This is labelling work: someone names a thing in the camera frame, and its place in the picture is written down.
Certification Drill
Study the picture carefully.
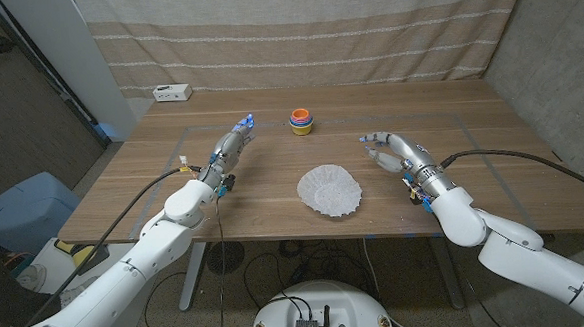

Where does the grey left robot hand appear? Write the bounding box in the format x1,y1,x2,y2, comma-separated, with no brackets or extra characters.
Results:
194,112,260,194

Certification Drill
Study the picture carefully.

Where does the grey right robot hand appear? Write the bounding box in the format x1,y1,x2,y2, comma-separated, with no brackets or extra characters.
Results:
358,127,460,216

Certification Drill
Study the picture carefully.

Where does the white paper coffee filter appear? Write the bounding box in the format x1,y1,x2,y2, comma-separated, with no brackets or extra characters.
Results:
295,162,365,220

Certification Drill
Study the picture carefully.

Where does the stack of colourful cups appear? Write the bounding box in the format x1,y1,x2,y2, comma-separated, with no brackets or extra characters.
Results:
288,106,316,138

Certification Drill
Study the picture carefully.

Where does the white power strip box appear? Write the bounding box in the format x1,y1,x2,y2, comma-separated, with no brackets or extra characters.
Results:
152,83,194,104

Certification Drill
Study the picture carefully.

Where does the black round floor fan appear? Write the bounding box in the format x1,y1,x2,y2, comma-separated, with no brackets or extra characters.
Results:
205,239,247,276

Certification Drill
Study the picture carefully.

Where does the grey table leg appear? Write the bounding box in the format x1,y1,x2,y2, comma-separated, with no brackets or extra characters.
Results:
428,234,467,311

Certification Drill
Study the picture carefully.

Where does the white table leg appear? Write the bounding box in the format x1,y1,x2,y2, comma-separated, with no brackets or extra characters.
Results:
175,241,212,313

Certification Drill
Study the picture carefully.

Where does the beige striped curtain backdrop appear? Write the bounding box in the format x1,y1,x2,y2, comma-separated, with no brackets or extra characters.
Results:
71,0,539,102

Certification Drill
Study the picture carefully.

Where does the white robot torso base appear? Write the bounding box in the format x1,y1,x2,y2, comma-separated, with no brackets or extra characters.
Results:
246,275,396,327

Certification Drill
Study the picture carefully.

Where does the yellow and black object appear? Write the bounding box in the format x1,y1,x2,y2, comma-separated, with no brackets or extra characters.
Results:
53,236,112,277

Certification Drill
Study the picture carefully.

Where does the white upright panel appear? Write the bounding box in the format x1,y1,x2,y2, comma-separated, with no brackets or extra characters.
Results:
0,0,140,148

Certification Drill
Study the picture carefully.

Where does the blue plastic bin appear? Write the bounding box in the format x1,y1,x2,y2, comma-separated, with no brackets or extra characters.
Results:
0,169,85,258

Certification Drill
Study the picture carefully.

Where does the dark brown door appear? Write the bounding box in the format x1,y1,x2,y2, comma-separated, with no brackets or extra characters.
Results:
0,0,115,213

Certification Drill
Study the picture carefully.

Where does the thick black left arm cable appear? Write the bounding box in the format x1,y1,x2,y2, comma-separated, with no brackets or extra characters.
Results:
14,165,211,327

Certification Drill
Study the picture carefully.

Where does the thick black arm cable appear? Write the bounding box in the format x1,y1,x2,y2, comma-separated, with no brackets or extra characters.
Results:
439,142,584,210
14,165,211,327

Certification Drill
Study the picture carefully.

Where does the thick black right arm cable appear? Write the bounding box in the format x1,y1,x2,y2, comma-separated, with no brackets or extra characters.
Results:
439,142,584,210

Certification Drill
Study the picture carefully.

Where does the thin black left hand cable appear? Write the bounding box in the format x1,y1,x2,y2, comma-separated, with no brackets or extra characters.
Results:
210,189,231,327

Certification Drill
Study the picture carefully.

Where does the white floor cable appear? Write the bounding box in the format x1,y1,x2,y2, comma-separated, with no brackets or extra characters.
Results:
361,234,420,327

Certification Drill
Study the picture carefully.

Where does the black floor cable bundle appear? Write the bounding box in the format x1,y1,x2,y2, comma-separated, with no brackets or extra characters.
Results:
240,234,380,307

